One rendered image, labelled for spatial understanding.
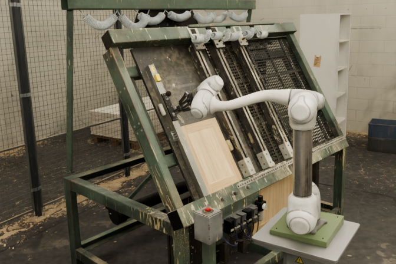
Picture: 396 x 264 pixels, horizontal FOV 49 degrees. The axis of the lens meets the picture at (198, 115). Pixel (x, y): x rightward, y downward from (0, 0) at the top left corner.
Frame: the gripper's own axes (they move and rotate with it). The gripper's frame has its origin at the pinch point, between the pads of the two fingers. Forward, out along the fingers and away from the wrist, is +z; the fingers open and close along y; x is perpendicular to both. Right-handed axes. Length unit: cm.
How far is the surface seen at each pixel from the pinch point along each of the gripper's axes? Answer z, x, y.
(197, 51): 8, 49, -43
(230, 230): 7, 7, 82
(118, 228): 158, 23, 53
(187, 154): 11.5, 2.9, 27.9
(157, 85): 11.5, 2.5, -22.8
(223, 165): 14, 32, 43
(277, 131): 10, 101, 33
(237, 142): 8, 49, 32
